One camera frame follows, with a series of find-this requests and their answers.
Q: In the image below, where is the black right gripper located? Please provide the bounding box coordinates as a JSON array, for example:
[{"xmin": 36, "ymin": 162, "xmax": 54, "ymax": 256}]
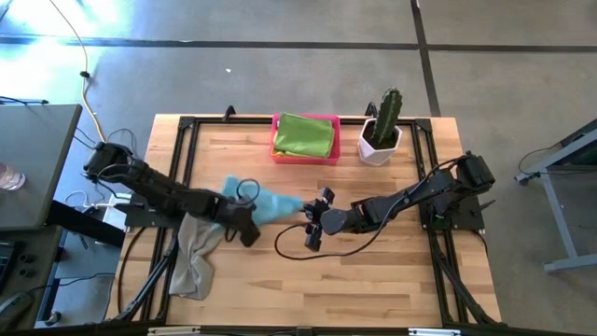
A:
[{"xmin": 302, "ymin": 187, "xmax": 364, "ymax": 237}]

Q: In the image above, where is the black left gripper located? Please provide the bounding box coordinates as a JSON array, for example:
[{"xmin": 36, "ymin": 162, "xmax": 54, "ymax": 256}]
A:
[{"xmin": 212, "ymin": 193, "xmax": 262, "ymax": 249}]

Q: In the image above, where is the light blue microfiber towel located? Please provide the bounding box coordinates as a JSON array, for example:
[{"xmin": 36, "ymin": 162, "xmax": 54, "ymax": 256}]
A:
[{"xmin": 217, "ymin": 175, "xmax": 307, "ymax": 226}]

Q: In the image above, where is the grey microfiber towel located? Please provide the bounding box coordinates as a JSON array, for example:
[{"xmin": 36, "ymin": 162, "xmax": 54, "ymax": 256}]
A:
[{"xmin": 168, "ymin": 212, "xmax": 226, "ymax": 301}]

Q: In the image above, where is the bright green microfiber towel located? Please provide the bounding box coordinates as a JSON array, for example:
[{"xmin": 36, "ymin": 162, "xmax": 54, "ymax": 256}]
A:
[{"xmin": 272, "ymin": 113, "xmax": 336, "ymax": 159}]

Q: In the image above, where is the pink plastic bin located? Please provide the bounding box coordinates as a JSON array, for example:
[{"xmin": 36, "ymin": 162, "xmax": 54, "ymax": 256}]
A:
[{"xmin": 269, "ymin": 113, "xmax": 342, "ymax": 166}]

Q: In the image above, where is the white faceted plant pot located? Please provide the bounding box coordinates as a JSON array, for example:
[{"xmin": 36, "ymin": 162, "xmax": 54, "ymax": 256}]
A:
[{"xmin": 356, "ymin": 118, "xmax": 403, "ymax": 167}]

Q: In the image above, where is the white power adapter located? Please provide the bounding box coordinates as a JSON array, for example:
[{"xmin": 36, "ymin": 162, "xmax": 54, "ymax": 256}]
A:
[{"xmin": 101, "ymin": 191, "xmax": 130, "ymax": 230}]

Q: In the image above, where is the white strip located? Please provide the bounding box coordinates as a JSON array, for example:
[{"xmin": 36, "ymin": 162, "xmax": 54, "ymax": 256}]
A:
[
  {"xmin": 409, "ymin": 328, "xmax": 463, "ymax": 336},
  {"xmin": 147, "ymin": 326, "xmax": 201, "ymax": 336}
]

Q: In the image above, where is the black desk support bar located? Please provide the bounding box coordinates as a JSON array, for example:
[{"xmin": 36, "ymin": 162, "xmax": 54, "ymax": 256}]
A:
[{"xmin": 46, "ymin": 199, "xmax": 127, "ymax": 248}]

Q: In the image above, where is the grey desk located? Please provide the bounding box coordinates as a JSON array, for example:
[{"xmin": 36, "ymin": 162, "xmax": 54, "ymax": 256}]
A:
[{"xmin": 0, "ymin": 103, "xmax": 84, "ymax": 233}]

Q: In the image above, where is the clear drinking glass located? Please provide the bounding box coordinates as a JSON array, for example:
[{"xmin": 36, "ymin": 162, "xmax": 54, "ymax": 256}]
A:
[{"xmin": 0, "ymin": 162, "xmax": 27, "ymax": 191}]

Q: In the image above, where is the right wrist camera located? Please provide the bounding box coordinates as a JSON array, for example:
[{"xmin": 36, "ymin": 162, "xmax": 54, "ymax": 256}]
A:
[{"xmin": 304, "ymin": 223, "xmax": 324, "ymax": 253}]

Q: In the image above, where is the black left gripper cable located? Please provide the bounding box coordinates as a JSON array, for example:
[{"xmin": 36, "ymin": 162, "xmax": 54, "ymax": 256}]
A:
[{"xmin": 225, "ymin": 178, "xmax": 261, "ymax": 244}]

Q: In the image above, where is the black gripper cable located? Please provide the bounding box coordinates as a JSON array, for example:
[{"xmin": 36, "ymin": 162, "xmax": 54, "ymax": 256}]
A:
[
  {"xmin": 225, "ymin": 178, "xmax": 261, "ymax": 244},
  {"xmin": 273, "ymin": 200, "xmax": 407, "ymax": 261}
]

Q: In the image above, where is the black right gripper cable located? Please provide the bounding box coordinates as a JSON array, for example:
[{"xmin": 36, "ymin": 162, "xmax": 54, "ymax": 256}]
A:
[{"xmin": 273, "ymin": 200, "xmax": 407, "ymax": 261}]

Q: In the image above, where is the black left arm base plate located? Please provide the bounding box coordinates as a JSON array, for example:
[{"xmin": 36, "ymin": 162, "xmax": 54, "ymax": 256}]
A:
[{"xmin": 116, "ymin": 190, "xmax": 176, "ymax": 230}]

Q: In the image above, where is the black aluminium table frame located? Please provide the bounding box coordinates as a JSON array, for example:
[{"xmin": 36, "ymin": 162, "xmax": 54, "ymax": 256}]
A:
[{"xmin": 103, "ymin": 105, "xmax": 504, "ymax": 330}]

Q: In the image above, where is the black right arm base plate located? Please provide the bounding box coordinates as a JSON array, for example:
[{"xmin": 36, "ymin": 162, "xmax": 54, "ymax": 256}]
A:
[{"xmin": 419, "ymin": 193, "xmax": 486, "ymax": 232}]

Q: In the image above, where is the black floor cable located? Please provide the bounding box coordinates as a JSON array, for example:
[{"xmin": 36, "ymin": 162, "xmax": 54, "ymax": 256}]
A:
[{"xmin": 514, "ymin": 146, "xmax": 597, "ymax": 197}]

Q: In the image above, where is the yellow floor cable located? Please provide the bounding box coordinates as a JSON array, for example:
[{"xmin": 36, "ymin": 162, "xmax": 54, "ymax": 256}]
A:
[{"xmin": 49, "ymin": 0, "xmax": 111, "ymax": 147}]

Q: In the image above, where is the grey metal table frame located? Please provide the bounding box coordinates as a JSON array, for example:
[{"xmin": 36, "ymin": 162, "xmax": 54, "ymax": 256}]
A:
[{"xmin": 514, "ymin": 119, "xmax": 597, "ymax": 274}]

